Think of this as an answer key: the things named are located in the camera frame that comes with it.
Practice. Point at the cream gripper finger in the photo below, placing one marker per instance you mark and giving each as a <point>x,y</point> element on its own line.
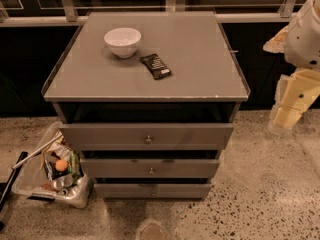
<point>285,113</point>
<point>276,43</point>

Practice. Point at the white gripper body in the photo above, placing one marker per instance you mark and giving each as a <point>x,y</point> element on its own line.
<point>304,39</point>

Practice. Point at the grey bottom drawer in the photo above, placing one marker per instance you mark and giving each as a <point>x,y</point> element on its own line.
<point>152,191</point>

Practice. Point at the grey drawer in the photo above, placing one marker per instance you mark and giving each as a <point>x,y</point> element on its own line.
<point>147,136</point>
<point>150,168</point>
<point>152,191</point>

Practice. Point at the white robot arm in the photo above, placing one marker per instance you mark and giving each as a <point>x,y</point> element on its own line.
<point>299,41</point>

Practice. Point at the grey drawer cabinet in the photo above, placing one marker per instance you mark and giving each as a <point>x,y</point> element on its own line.
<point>92,85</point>

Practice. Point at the grey top drawer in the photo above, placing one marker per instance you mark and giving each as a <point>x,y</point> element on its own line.
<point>147,136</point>

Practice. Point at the grey middle drawer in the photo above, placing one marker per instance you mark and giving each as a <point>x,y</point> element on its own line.
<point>150,168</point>

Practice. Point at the black snack bar wrapper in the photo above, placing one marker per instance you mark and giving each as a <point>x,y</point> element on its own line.
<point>156,66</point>

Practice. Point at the white ceramic bowl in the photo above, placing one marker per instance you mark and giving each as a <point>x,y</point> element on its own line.
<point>123,42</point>

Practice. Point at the round floor drain cover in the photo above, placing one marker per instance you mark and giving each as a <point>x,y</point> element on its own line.
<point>150,230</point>

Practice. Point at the metal window railing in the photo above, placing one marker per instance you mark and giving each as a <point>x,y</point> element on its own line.
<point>75,12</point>

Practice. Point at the green snack bag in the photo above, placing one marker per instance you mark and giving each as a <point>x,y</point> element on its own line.
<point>74,166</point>

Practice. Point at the white stick in bin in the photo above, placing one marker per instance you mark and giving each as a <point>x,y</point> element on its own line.
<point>36,152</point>

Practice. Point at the orange fruit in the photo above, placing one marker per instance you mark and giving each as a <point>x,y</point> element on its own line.
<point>61,165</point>

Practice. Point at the silver can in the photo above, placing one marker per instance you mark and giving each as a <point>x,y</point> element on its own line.
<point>62,182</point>

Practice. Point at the clear plastic bin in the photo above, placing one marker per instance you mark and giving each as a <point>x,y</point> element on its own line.
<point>37,174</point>

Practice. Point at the black stick on floor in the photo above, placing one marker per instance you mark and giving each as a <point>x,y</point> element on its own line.
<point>5,187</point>

